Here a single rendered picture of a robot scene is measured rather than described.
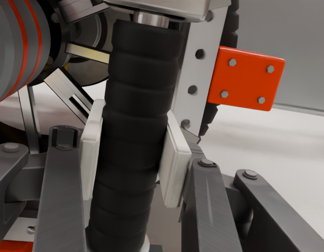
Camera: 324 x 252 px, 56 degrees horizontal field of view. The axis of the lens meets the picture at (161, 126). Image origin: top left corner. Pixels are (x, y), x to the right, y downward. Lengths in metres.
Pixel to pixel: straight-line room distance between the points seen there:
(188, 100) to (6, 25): 0.22
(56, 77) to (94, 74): 0.41
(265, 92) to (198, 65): 0.10
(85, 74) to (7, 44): 0.62
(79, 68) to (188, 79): 0.56
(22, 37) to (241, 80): 0.25
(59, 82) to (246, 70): 0.27
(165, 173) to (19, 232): 0.35
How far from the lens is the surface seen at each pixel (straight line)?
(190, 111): 0.39
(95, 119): 0.16
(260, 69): 0.40
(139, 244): 0.19
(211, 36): 0.38
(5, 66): 0.29
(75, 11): 0.47
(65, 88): 0.49
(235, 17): 0.48
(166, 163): 0.15
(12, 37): 0.29
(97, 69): 0.89
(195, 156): 0.15
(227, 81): 0.39
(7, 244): 0.51
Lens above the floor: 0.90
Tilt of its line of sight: 18 degrees down
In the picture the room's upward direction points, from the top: 11 degrees clockwise
